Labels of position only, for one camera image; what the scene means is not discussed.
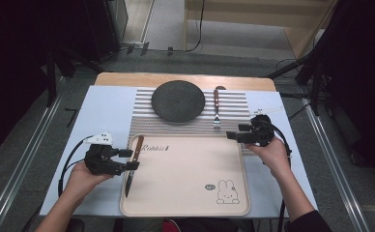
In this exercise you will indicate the person's left hand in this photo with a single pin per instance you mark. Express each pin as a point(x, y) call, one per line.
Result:
point(82, 182)

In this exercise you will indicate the small brown round disc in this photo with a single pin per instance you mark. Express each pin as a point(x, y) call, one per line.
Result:
point(221, 87)

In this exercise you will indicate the beige tray with rabbit print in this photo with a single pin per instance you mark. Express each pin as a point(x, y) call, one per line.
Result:
point(185, 180)

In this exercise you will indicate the black cabinet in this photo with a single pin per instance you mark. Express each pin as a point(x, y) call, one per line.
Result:
point(106, 29)

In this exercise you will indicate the person's right hand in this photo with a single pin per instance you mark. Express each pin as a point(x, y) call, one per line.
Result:
point(274, 158)

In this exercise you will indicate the light wooden shelf unit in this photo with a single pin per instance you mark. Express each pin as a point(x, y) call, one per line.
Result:
point(304, 35)

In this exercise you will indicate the black curtain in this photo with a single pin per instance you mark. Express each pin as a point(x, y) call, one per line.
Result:
point(362, 80)
point(11, 64)

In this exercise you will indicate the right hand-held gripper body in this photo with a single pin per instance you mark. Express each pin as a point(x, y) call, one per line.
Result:
point(261, 132)

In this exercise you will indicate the brown striped placemat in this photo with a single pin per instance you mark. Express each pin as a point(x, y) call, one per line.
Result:
point(237, 109)

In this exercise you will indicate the pale blue table cover sheet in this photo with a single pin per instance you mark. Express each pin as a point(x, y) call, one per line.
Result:
point(108, 109)

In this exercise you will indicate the metal floor rail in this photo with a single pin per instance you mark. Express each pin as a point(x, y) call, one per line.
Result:
point(21, 167)
point(333, 161)

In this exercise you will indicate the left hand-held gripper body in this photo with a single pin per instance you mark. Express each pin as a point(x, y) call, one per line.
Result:
point(101, 159)

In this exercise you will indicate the dark grey round plate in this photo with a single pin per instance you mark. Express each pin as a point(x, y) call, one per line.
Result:
point(178, 101)

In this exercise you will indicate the black stand leg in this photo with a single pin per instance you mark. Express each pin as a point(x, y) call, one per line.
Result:
point(51, 80)

